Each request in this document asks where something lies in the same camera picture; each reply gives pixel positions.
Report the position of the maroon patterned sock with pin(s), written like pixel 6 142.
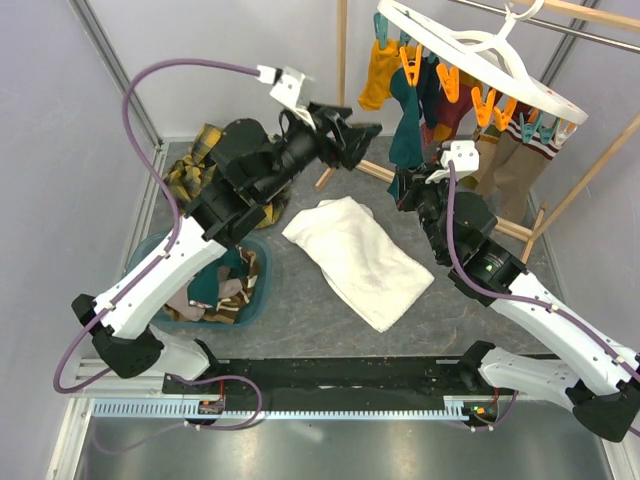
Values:
pixel 449 115

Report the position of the yellow plaid shirt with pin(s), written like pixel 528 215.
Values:
pixel 188 176

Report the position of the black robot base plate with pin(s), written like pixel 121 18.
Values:
pixel 428 374

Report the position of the white round sock hanger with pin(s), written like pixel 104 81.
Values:
pixel 486 56

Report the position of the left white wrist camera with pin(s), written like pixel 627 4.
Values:
pixel 291 88

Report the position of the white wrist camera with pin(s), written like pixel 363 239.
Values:
pixel 461 155
pixel 291 88

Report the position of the grey sock maroon cuff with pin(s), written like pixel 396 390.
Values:
pixel 510 167

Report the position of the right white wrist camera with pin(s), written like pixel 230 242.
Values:
pixel 461 155

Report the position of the teal plastic basin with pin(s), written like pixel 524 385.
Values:
pixel 257 299

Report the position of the aluminium corner post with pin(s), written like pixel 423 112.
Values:
pixel 105 49

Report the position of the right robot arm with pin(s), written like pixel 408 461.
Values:
pixel 595 377

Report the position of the mustard yellow sock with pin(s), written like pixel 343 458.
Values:
pixel 383 63

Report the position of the navy blue sock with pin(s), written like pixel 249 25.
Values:
pixel 428 89

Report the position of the brown striped sock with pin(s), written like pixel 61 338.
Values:
pixel 251 266
pixel 226 312

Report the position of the grey cable duct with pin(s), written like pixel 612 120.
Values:
pixel 197 410

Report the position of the wooden clothes rack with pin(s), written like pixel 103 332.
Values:
pixel 571 33

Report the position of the grey sock red stripes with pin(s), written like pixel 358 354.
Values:
pixel 179 303
pixel 228 288

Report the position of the dark teal sock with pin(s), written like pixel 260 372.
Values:
pixel 203 289
pixel 406 147

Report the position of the white towel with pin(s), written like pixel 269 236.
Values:
pixel 359 261

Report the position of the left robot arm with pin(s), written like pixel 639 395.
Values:
pixel 250 169

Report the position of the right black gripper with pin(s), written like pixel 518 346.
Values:
pixel 412 183

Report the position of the orange clothes peg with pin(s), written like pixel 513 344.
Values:
pixel 483 105
pixel 449 78
pixel 411 59

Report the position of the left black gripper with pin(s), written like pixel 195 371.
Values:
pixel 353 141

